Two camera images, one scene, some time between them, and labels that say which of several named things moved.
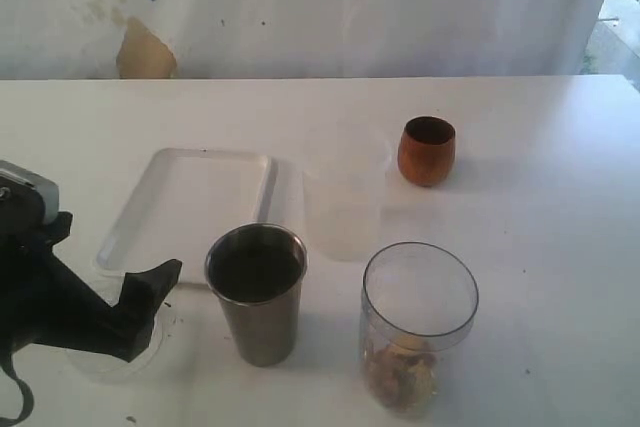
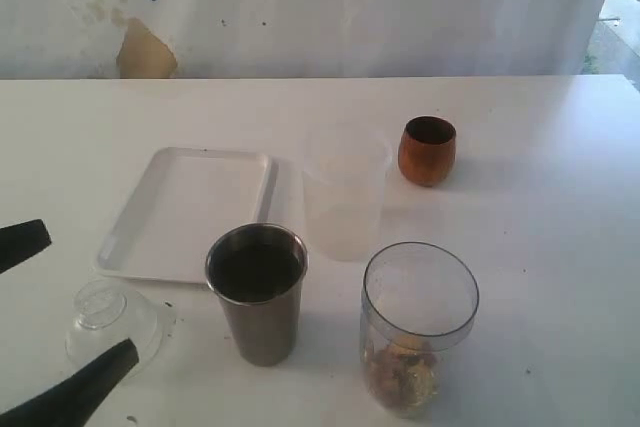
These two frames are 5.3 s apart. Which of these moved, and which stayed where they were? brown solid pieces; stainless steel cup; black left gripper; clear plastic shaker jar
Moved: black left gripper
Stayed: stainless steel cup; brown solid pieces; clear plastic shaker jar
